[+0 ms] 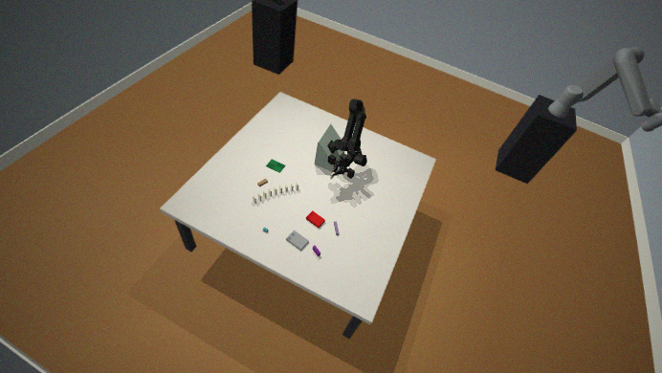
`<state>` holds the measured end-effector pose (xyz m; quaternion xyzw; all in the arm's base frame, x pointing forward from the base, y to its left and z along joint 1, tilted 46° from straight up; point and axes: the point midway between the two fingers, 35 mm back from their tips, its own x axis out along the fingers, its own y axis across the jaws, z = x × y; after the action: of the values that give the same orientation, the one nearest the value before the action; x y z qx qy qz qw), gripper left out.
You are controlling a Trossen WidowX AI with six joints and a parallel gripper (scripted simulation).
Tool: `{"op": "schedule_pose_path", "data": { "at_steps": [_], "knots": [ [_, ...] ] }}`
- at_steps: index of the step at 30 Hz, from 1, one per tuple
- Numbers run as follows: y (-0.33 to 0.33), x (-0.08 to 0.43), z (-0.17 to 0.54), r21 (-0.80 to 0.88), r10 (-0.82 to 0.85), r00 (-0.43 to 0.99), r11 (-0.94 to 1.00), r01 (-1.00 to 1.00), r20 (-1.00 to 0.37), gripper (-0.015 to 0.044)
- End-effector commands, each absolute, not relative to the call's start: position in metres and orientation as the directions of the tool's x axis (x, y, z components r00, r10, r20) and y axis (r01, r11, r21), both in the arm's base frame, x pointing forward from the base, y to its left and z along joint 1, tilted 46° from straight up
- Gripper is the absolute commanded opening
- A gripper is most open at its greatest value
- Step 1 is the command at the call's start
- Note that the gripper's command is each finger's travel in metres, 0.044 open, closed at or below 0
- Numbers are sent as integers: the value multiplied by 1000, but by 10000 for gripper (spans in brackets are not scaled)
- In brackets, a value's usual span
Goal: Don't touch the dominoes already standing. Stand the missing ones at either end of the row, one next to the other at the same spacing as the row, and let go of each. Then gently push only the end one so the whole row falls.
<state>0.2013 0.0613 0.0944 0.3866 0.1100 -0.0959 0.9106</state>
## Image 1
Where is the red rectangular block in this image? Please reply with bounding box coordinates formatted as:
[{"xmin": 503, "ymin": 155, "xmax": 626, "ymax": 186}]
[{"xmin": 306, "ymin": 211, "xmax": 325, "ymax": 228}]

